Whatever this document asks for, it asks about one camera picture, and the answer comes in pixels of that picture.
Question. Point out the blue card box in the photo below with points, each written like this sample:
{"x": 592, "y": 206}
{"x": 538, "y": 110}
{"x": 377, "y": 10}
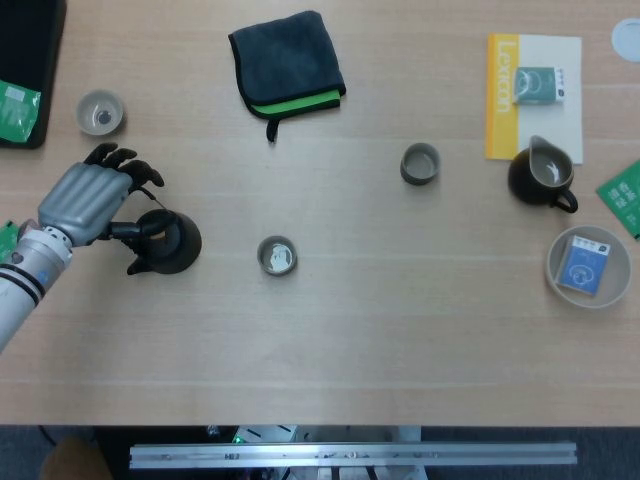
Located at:
{"x": 582, "y": 267}

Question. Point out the teal card box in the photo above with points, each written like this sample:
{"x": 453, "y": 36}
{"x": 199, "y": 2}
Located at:
{"x": 537, "y": 86}

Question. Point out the beige round bowl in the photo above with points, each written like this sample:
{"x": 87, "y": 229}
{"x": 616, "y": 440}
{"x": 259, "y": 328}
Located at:
{"x": 620, "y": 265}

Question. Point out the yellow white Lexicon booklet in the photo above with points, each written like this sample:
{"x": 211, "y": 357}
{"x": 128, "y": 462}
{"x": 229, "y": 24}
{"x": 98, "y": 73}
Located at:
{"x": 500, "y": 125}

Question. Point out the aluminium rail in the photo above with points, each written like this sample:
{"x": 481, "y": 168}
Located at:
{"x": 350, "y": 455}

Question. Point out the black ceramic pitcher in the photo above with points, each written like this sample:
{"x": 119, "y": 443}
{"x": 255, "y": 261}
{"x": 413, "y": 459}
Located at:
{"x": 522, "y": 185}

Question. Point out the dark cylindrical tea cup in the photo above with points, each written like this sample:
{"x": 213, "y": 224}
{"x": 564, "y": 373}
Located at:
{"x": 420, "y": 165}
{"x": 277, "y": 256}

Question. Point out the grey green microfibre cloth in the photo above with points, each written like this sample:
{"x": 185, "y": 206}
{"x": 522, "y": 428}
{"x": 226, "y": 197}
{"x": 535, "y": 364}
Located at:
{"x": 285, "y": 55}

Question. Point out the black rectangular tray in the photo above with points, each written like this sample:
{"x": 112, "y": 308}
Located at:
{"x": 30, "y": 45}

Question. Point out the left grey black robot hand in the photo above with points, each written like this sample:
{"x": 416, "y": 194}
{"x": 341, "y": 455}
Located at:
{"x": 82, "y": 200}

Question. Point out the orange brown rounded object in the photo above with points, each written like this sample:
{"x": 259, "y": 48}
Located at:
{"x": 72, "y": 460}

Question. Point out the beige flared tea bowl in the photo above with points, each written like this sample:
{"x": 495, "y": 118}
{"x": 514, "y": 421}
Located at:
{"x": 100, "y": 112}

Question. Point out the green tea packet white label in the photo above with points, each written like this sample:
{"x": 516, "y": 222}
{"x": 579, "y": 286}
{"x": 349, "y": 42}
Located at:
{"x": 15, "y": 112}

